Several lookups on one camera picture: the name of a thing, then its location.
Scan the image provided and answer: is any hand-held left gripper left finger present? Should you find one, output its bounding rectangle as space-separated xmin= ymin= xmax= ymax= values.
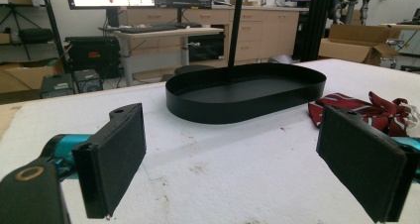
xmin=71 ymin=102 xmax=148 ymax=220

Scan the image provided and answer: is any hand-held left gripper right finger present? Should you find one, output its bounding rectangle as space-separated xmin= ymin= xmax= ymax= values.
xmin=315 ymin=104 xmax=420 ymax=224

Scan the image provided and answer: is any dark red patterned cloth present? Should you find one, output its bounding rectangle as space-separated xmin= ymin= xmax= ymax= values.
xmin=307 ymin=90 xmax=420 ymax=138

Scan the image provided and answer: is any black oval tray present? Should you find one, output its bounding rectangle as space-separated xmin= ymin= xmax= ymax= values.
xmin=165 ymin=62 xmax=327 ymax=125

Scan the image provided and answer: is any black box with fan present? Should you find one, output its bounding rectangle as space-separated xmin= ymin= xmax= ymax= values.
xmin=72 ymin=68 xmax=104 ymax=94

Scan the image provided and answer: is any small black electronic box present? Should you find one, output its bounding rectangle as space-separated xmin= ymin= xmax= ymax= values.
xmin=39 ymin=72 xmax=75 ymax=99

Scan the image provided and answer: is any black computer case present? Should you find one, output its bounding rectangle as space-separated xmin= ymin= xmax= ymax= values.
xmin=64 ymin=35 xmax=122 ymax=79

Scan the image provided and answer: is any open cardboard box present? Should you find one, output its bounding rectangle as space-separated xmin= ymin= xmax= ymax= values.
xmin=318 ymin=24 xmax=402 ymax=66

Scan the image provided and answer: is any light wooden desk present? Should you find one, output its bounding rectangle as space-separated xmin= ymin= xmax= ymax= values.
xmin=98 ymin=26 xmax=225 ymax=87

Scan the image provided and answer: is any black keyboard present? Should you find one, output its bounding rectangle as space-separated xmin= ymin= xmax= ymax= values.
xmin=118 ymin=24 xmax=179 ymax=35

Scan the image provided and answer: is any black metal shelf rack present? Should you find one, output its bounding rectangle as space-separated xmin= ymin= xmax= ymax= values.
xmin=0 ymin=0 xmax=68 ymax=73

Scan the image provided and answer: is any grey humanoid robot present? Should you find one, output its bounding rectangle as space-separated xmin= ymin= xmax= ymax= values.
xmin=331 ymin=0 xmax=374 ymax=26

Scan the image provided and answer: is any beige cabinet with drawers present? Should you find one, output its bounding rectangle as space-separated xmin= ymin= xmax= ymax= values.
xmin=126 ymin=5 xmax=301 ymax=69

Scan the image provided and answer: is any black metal pole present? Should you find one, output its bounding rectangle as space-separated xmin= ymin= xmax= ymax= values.
xmin=227 ymin=0 xmax=246 ymax=69

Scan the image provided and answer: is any black aluminium frame post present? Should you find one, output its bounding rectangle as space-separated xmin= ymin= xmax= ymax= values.
xmin=298 ymin=0 xmax=333 ymax=62

